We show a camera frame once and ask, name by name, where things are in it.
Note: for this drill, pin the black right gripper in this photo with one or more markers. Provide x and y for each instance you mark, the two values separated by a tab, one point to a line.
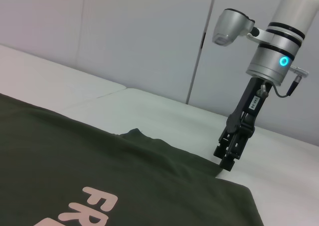
246	111

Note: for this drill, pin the dark green FREE t-shirt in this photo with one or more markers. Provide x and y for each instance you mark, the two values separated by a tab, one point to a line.
87	161

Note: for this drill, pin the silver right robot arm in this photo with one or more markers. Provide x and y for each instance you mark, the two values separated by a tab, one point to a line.
281	36

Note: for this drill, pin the right gripper silver plug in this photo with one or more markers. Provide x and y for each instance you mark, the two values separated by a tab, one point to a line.
263	91

